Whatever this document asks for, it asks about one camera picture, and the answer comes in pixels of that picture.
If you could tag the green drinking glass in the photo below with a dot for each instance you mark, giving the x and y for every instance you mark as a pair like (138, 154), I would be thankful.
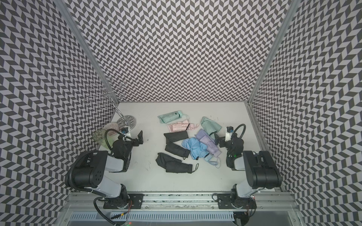
(100, 138)

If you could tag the lavender sleeved umbrella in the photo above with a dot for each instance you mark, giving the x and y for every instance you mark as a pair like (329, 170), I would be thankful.
(211, 146)

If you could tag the black sleeve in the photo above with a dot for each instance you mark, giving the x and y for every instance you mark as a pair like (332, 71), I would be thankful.
(176, 136)
(163, 159)

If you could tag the ribbed glass bowl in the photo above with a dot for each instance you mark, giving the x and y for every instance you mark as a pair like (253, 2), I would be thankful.
(111, 125)

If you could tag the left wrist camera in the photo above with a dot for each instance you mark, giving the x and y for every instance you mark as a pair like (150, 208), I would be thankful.
(126, 133)

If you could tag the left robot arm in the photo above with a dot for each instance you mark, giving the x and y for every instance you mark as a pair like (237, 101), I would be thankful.
(87, 173)

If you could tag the wire glass rack stand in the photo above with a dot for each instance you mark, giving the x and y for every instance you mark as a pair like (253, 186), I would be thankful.
(102, 98)

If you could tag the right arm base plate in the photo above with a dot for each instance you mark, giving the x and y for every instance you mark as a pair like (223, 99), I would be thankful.
(227, 201)

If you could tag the pink sleeved umbrella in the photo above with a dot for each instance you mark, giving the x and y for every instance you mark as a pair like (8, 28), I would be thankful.
(182, 126)

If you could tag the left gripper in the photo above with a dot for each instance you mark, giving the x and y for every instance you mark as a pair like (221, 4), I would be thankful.
(136, 143)

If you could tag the blue sleeved umbrella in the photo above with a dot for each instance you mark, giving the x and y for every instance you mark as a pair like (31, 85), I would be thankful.
(198, 150)

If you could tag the mint green sleeved umbrella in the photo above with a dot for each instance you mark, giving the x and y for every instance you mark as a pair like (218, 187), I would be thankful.
(210, 126)

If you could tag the black sleeved umbrella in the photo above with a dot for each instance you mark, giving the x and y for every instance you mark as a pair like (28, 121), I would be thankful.
(176, 167)
(177, 150)

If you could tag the lavender sleeve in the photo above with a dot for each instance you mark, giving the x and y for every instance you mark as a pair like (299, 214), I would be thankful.
(202, 135)

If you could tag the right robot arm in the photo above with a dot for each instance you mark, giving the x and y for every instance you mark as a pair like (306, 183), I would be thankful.
(259, 167)

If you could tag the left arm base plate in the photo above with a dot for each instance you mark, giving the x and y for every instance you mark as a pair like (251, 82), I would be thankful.
(132, 201)

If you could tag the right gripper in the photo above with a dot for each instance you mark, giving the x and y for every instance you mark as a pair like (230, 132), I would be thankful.
(222, 140)

